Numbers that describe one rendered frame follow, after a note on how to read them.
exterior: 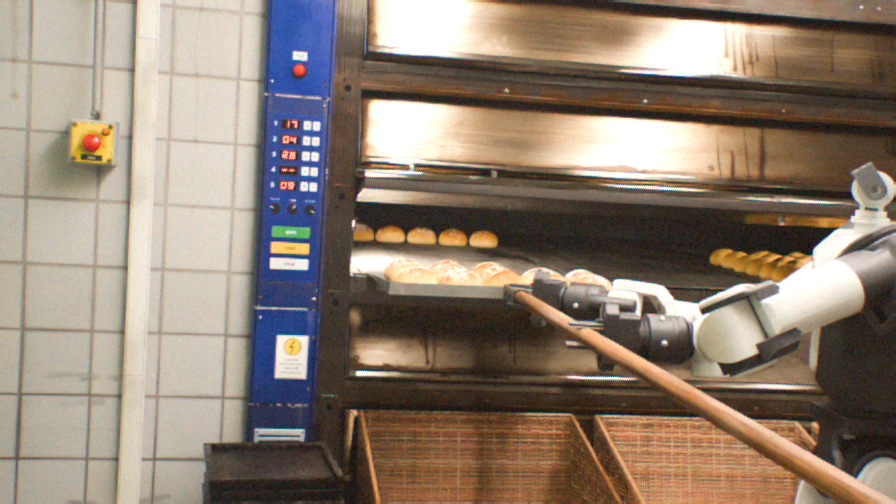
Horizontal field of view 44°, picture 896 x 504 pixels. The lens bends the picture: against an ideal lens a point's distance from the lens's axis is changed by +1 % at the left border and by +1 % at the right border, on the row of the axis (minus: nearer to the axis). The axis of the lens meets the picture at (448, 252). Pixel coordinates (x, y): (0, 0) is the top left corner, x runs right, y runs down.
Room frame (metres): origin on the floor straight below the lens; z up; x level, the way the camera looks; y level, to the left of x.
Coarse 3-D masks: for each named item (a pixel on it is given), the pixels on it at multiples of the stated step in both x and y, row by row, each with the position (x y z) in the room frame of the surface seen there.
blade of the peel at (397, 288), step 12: (372, 276) 2.65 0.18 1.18; (384, 288) 2.46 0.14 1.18; (396, 288) 2.40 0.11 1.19; (408, 288) 2.40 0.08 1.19; (420, 288) 2.41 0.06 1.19; (432, 288) 2.41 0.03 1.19; (444, 288) 2.42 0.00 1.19; (456, 288) 2.43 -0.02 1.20; (468, 288) 2.43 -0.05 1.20; (480, 288) 2.44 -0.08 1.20; (492, 288) 2.44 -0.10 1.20
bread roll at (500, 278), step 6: (492, 276) 2.48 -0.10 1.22; (498, 276) 2.47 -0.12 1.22; (504, 276) 2.47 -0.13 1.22; (510, 276) 2.47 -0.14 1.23; (516, 276) 2.48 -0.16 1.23; (486, 282) 2.48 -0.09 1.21; (492, 282) 2.47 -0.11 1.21; (498, 282) 2.46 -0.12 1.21; (504, 282) 2.46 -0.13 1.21; (510, 282) 2.47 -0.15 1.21; (516, 282) 2.47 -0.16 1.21; (522, 282) 2.48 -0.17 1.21
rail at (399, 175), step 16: (368, 176) 2.54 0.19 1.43; (384, 176) 2.54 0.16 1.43; (400, 176) 2.55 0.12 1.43; (416, 176) 2.56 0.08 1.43; (432, 176) 2.56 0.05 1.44; (448, 176) 2.57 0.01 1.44; (464, 176) 2.58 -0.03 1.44; (480, 176) 2.59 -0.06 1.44; (608, 192) 2.64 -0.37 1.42; (624, 192) 2.65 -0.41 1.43; (640, 192) 2.66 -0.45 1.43; (656, 192) 2.66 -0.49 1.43; (672, 192) 2.67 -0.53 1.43; (688, 192) 2.68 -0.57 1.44; (704, 192) 2.69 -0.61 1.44; (720, 192) 2.69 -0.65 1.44; (736, 192) 2.70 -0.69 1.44
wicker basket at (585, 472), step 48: (384, 432) 2.64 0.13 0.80; (432, 432) 2.66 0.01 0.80; (480, 432) 2.69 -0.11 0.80; (528, 432) 2.71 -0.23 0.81; (576, 432) 2.69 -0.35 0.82; (384, 480) 2.61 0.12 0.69; (432, 480) 2.64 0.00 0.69; (480, 480) 2.66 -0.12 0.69; (528, 480) 2.69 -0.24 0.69; (576, 480) 2.67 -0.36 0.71
